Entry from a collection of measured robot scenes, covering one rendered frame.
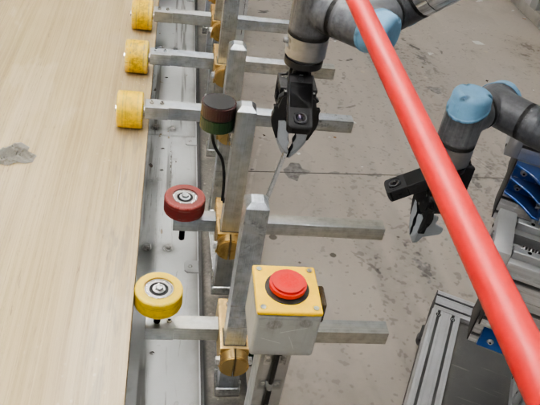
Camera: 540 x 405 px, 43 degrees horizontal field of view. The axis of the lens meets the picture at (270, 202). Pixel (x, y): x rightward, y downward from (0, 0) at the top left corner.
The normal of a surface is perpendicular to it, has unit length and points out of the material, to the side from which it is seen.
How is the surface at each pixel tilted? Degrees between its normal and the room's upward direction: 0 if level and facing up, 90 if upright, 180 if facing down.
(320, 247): 0
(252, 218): 90
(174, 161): 0
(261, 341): 90
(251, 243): 90
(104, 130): 0
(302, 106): 29
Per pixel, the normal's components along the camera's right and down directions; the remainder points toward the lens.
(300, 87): 0.11, -0.39
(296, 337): 0.09, 0.63
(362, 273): 0.15, -0.78
